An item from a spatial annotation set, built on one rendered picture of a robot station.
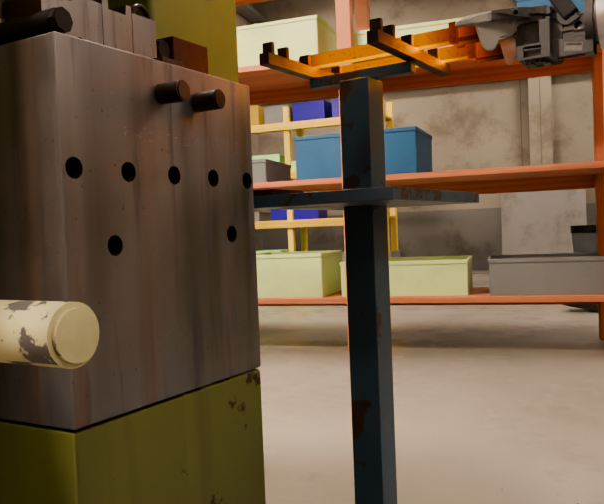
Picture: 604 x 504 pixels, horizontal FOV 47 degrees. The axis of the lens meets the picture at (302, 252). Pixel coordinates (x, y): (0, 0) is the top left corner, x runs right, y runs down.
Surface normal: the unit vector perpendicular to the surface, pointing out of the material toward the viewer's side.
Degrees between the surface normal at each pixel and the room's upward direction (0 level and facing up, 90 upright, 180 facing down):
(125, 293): 90
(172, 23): 90
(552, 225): 77
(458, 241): 90
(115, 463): 90
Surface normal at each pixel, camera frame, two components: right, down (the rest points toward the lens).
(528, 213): -0.30, -0.18
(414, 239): -0.30, 0.04
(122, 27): 0.86, -0.02
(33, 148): -0.50, 0.04
